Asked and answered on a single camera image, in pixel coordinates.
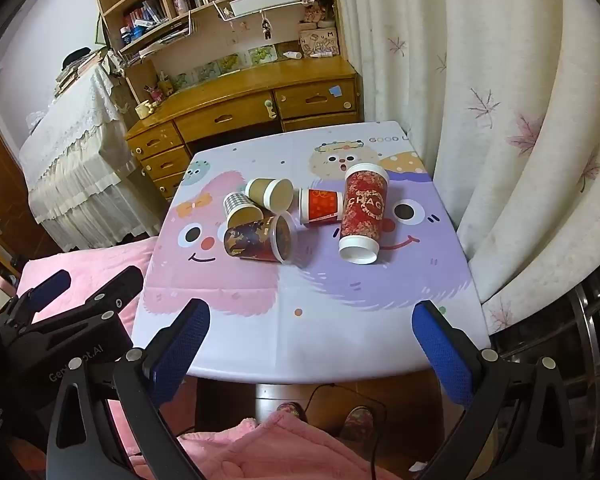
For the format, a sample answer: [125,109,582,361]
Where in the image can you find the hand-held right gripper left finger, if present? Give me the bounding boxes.
[45,298,212,480]

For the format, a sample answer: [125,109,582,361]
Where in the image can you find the checkered paper cup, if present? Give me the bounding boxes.
[223,192,264,233]

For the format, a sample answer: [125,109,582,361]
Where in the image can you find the white lace furniture cover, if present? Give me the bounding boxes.
[19,62,164,254]

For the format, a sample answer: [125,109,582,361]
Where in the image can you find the black cable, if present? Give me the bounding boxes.
[300,384,387,480]

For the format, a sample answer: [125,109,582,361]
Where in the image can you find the brown wooden door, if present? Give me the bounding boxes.
[0,114,58,281]

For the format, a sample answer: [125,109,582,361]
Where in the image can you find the white plastic box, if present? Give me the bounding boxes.
[228,0,301,16]

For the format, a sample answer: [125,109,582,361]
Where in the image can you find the wooden letter box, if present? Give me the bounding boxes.
[300,30,341,58]

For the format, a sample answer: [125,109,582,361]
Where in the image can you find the white floral curtain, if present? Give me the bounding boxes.
[332,0,600,335]

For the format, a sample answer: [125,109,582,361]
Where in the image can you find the pink quilt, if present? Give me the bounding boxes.
[17,236,157,346]

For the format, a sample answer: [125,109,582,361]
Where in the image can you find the metal rack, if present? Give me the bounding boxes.
[490,260,600,480]

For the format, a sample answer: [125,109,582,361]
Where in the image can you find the stack of books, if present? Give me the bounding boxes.
[54,55,103,98]

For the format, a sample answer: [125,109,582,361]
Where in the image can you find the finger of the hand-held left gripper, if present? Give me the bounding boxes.
[82,266,145,319]
[16,269,73,312]

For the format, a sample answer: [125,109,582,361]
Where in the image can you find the white wire rack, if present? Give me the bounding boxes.
[212,0,317,25]

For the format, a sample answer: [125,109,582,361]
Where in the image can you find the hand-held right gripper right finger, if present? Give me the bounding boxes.
[411,300,581,480]

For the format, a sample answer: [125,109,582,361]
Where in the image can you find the small red paper cup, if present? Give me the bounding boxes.
[298,187,345,226]

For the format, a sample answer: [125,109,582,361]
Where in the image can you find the pink fleece blanket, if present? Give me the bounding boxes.
[176,417,406,480]

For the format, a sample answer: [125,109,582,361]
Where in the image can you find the patterned slipper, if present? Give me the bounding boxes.
[276,401,309,425]
[341,406,377,443]

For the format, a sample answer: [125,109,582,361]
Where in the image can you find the wooden desk with drawers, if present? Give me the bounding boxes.
[124,55,364,202]

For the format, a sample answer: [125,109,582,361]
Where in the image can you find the dark star patterned cup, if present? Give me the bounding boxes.
[223,212,298,265]

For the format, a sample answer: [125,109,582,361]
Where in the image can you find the tall red patterned paper cup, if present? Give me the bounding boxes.
[337,163,392,265]

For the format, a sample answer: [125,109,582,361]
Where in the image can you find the brown paper cup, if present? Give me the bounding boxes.
[244,178,295,212]

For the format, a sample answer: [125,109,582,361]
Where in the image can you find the cartoon printed tablecloth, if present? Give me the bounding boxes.
[130,120,492,379]

